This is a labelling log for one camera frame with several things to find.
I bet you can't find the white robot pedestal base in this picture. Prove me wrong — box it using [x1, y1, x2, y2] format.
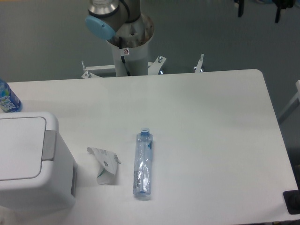
[81, 14, 205, 79]

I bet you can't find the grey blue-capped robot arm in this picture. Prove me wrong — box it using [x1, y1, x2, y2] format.
[85, 0, 141, 40]

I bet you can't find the blue labelled drink bottle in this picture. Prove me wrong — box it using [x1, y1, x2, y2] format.
[0, 79, 23, 113]

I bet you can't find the white push-lid trash can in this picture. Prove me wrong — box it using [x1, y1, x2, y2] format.
[0, 112, 77, 211]

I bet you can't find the black clamp at table edge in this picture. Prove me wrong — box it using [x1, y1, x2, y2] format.
[283, 190, 300, 215]

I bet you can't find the crumpled white paper carton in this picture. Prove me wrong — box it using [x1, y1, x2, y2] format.
[87, 147, 121, 185]

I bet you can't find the black chair legs background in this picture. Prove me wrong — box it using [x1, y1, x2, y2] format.
[233, 0, 296, 23]

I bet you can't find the white frame at right edge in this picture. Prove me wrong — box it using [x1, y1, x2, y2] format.
[277, 80, 300, 125]

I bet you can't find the empty clear plastic bottle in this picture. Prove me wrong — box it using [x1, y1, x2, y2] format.
[133, 128, 153, 200]

